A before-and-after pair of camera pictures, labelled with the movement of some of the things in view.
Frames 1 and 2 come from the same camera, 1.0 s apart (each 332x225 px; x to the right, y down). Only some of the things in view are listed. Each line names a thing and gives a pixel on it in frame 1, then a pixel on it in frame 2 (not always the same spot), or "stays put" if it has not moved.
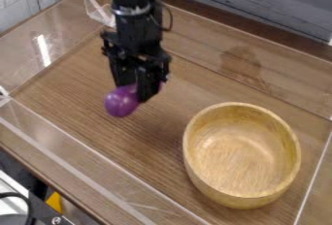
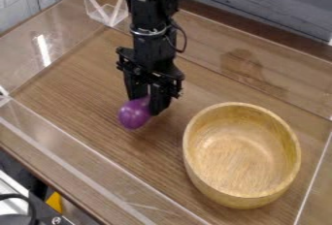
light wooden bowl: [241, 153] stays put
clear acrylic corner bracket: [99, 12] stays put
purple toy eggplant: [120, 100] -> [133, 112]
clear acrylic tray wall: [81, 174] stays put
